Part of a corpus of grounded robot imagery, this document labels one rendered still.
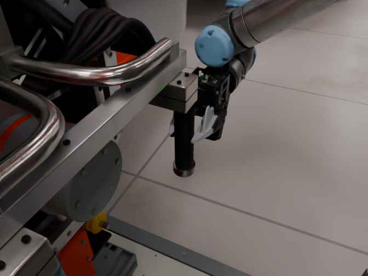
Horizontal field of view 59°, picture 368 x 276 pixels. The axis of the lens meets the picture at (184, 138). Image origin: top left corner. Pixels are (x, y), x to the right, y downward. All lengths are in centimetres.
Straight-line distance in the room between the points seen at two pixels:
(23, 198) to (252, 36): 45
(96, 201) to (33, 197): 19
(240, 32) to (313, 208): 118
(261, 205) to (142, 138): 78
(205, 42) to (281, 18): 14
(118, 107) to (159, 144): 146
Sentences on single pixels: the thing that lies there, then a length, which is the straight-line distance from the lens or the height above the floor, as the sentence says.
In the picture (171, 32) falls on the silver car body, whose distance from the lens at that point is 115.
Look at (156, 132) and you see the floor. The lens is 196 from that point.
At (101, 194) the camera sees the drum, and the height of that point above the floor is 82.
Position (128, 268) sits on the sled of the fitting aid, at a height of 15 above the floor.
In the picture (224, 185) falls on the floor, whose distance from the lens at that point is 165.
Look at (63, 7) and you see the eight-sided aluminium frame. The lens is 59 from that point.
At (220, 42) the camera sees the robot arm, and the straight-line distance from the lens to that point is 61.
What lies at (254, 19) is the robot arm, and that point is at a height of 101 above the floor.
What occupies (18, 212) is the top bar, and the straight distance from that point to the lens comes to 34.
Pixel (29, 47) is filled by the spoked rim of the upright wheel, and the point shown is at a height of 95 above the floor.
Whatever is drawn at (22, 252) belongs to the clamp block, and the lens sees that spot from 33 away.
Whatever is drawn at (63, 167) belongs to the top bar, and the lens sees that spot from 36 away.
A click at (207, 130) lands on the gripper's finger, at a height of 84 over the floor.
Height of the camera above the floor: 121
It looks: 39 degrees down
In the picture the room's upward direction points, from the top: straight up
